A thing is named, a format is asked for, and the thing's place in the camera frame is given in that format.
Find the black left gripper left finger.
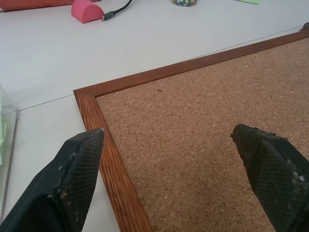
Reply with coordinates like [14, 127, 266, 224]
[0, 128, 105, 232]

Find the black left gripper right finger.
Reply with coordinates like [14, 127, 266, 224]
[230, 124, 309, 232]

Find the wood-framed cork board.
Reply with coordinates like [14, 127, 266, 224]
[73, 29, 309, 232]

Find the clear jar of push pins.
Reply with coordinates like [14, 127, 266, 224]
[171, 0, 199, 8]

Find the clear plastic box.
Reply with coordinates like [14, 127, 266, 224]
[0, 83, 20, 217]

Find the pink half-round foam block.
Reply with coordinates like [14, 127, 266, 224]
[71, 0, 105, 24]

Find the orange-red padded roll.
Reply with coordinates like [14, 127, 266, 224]
[0, 0, 101, 13]

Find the black USB cable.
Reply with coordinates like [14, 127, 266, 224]
[101, 0, 133, 22]

